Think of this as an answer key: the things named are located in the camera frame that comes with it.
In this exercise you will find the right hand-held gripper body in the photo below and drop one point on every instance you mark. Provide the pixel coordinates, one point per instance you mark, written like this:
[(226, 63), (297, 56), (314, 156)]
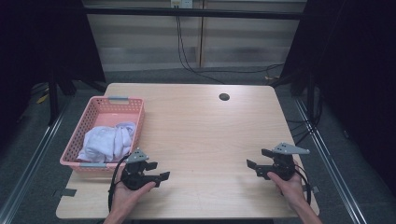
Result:
[(283, 165)]

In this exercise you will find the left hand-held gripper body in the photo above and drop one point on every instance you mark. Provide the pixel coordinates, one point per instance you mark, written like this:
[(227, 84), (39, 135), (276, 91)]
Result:
[(134, 177)]

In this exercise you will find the white towel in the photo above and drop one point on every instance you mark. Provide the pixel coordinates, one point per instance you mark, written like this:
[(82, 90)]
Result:
[(104, 143)]

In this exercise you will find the pink plastic basket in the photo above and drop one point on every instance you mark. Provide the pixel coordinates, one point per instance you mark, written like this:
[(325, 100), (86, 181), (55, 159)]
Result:
[(109, 116)]

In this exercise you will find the person's left hand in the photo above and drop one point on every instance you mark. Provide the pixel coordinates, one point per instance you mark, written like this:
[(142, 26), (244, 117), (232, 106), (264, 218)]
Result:
[(127, 197)]

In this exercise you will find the person's right hand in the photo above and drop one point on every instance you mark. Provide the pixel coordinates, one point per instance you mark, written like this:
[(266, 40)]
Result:
[(291, 189)]

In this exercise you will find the black tape piece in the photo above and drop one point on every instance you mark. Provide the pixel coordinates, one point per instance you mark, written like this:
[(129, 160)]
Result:
[(68, 192)]

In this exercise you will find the black table grommet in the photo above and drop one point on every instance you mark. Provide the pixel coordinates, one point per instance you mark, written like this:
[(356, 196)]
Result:
[(224, 96)]

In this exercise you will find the black stand leg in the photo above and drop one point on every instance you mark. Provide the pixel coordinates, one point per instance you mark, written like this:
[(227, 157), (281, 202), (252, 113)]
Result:
[(53, 99)]

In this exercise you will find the yellow item on floor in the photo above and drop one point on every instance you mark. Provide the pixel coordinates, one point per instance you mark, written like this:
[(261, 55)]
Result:
[(42, 98)]

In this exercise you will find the black horizontal bar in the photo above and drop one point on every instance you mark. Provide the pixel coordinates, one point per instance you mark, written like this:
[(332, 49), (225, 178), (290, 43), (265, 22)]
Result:
[(193, 13)]

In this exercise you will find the metal floor rail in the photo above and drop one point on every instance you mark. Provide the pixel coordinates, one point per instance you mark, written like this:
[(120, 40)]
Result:
[(34, 155), (330, 161)]

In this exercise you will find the white wall outlet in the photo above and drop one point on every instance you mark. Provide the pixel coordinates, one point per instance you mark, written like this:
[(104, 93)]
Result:
[(181, 3)]

